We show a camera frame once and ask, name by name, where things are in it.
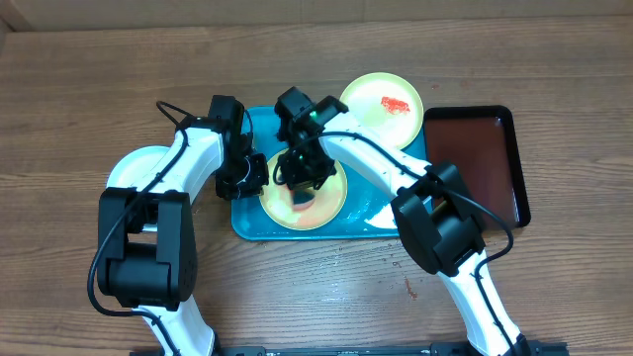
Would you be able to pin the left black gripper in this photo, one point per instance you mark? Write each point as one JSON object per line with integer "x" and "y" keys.
{"x": 260, "y": 177}

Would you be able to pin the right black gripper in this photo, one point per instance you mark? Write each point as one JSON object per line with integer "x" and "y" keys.
{"x": 302, "y": 179}

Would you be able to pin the yellow-green plate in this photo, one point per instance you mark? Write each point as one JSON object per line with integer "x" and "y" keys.
{"x": 330, "y": 198}
{"x": 386, "y": 104}

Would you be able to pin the light blue plate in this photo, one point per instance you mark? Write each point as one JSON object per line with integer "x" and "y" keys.
{"x": 135, "y": 165}

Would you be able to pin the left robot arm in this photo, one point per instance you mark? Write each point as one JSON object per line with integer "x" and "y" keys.
{"x": 146, "y": 264}

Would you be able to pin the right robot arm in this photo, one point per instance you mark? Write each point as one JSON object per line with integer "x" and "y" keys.
{"x": 439, "y": 224}

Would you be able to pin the black tray with red water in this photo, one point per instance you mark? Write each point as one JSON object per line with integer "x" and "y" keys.
{"x": 481, "y": 141}

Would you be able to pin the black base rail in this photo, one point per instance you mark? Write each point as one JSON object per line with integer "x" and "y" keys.
{"x": 436, "y": 349}

